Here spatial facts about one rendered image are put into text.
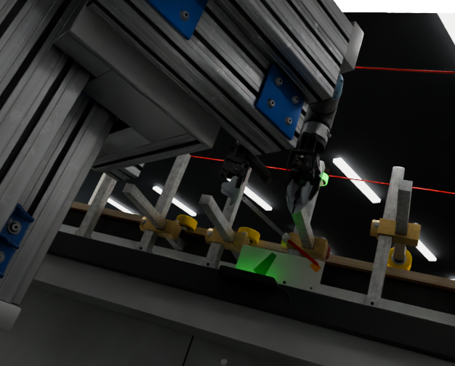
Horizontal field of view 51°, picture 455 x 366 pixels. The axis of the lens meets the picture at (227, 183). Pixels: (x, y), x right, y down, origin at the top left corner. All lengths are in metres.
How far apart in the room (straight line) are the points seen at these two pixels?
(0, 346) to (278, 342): 1.12
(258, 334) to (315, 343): 0.16
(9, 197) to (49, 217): 0.10
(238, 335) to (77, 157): 0.85
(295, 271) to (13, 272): 0.91
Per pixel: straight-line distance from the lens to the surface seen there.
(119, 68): 0.68
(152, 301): 1.56
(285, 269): 1.44
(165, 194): 1.68
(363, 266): 1.63
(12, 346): 2.04
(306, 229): 1.32
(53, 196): 0.72
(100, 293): 1.65
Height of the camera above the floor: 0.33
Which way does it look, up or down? 25 degrees up
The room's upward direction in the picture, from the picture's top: 20 degrees clockwise
